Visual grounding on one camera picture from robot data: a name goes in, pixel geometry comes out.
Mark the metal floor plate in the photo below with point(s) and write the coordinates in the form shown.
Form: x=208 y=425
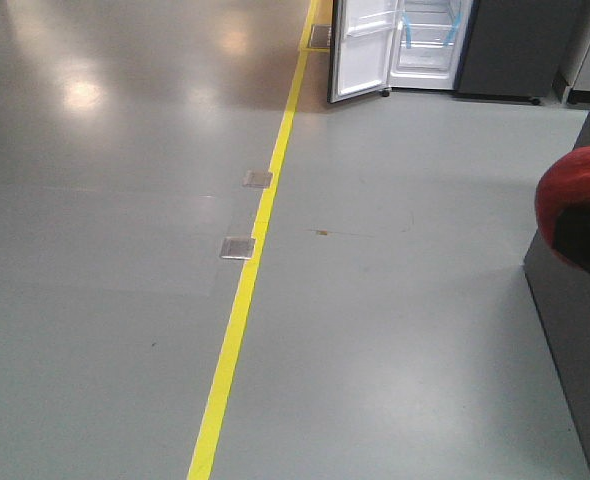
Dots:
x=257 y=179
x=237 y=248

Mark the yellow floor tape line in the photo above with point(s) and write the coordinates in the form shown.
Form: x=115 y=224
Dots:
x=206 y=444

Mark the grey cabinet block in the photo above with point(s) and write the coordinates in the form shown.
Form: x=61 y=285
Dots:
x=562 y=297

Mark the blue tape lower left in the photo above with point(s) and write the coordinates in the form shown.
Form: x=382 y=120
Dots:
x=407 y=32

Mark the fridge body white interior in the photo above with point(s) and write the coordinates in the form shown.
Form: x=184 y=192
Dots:
x=428 y=64

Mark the blue tape lower right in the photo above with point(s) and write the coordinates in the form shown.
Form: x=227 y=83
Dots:
x=452 y=33

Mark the upper metal floor plate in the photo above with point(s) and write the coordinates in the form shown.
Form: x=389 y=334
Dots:
x=257 y=179

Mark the lower metal floor plate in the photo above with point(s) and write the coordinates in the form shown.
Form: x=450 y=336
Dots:
x=237 y=248

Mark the fridge door white interior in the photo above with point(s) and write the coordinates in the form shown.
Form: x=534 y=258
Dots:
x=361 y=42

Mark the red yellow apple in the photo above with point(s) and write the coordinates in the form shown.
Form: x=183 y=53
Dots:
x=566 y=182

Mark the blue tape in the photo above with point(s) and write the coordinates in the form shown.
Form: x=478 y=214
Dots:
x=452 y=33
x=407 y=32

